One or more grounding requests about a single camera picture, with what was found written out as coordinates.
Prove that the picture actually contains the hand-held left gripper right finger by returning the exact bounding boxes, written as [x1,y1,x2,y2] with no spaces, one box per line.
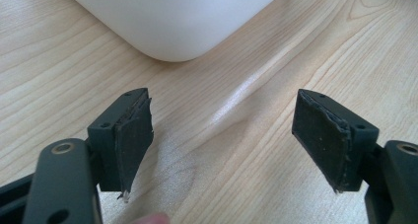
[291,88,380,194]

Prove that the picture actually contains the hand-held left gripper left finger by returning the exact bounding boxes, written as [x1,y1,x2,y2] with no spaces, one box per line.
[87,87,155,202]

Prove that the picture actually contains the white plastic container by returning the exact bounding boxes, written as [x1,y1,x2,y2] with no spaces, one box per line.
[59,0,290,63]

